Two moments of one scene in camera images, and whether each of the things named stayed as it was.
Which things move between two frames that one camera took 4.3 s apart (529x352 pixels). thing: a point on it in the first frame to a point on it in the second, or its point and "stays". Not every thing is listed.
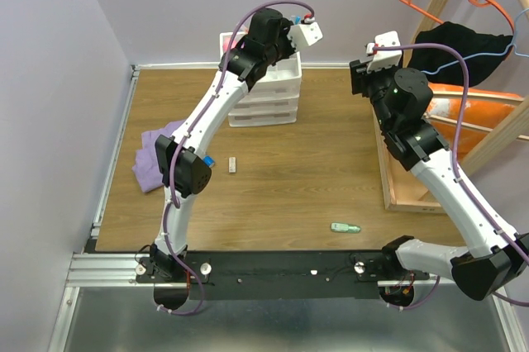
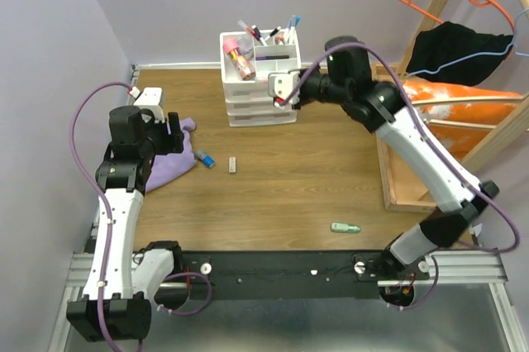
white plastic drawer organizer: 274,101 stays
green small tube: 344,227 stays
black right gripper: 359,73 to 302,100
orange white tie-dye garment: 484,108 stays
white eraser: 232,164 stays
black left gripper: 283,28 to 173,142
